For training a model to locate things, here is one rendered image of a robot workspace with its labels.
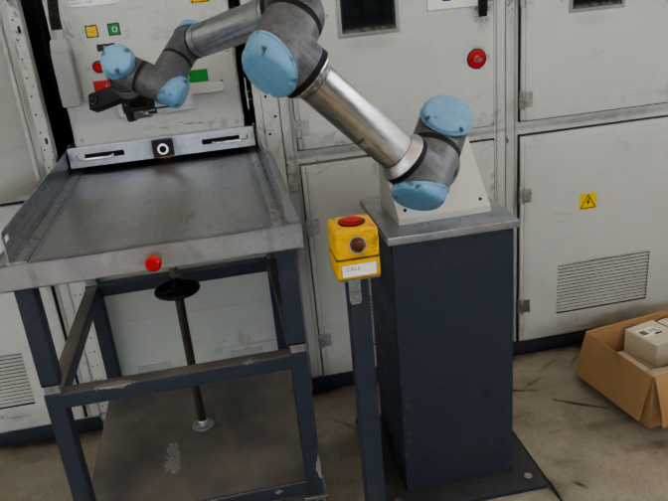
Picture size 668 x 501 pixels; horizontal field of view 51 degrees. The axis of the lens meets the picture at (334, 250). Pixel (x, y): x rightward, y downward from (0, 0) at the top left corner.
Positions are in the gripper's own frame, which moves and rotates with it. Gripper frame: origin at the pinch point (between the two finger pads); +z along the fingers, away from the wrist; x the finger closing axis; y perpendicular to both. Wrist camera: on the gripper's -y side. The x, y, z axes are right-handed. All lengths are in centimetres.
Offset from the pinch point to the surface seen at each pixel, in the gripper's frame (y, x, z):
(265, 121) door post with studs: 35.8, -1.3, 12.7
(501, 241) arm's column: 85, -50, -27
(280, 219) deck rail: 33, -41, -39
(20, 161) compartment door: -33.1, -6.2, 10.4
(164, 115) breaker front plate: 6.9, 4.2, 14.2
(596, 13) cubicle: 138, 18, 1
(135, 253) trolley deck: 3, -45, -41
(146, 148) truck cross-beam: 0.4, -4.1, 17.4
